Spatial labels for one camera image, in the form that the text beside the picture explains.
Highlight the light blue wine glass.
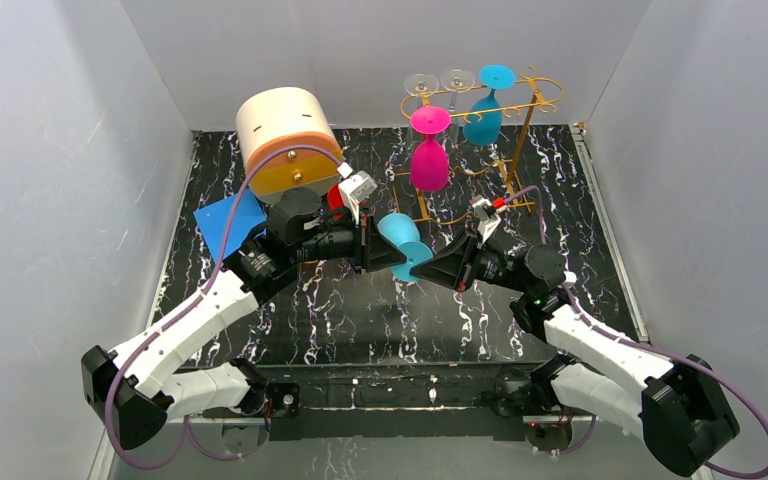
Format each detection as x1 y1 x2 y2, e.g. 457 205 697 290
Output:
377 212 434 283

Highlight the red wine glass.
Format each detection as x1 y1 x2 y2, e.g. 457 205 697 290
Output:
326 185 345 218

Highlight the magenta wine glass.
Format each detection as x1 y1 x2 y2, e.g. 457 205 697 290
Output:
410 105 451 192

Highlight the white cylindrical drawer box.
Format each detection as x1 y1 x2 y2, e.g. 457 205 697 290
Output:
235 87 342 204

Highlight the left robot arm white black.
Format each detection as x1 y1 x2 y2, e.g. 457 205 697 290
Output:
80 188 408 453

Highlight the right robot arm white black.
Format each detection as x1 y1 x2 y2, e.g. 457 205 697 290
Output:
411 230 740 477

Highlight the teal wine glass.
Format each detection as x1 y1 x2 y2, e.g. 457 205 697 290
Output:
463 64 516 146

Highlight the clear wine glass right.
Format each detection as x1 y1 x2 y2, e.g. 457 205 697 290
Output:
440 69 475 132

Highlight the clear wine glass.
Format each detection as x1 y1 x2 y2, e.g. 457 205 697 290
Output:
404 73 439 108
440 69 475 132

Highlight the clear wine glass left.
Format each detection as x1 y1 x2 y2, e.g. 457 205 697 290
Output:
404 73 439 108

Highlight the blue flat sheet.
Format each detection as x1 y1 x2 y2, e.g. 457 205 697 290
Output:
193 189 266 263

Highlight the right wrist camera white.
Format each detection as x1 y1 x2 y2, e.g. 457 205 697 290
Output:
470 195 507 245

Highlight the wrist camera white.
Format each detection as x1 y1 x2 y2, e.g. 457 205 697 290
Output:
470 195 507 245
337 162 378 225

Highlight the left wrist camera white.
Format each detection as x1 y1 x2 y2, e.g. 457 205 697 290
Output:
337 162 378 225

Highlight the gold wire glass rack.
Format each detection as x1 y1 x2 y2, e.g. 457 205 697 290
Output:
393 66 565 226

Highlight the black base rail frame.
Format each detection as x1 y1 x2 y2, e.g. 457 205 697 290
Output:
102 360 597 458

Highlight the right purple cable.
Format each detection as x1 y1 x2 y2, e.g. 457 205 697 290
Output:
493 185 768 480

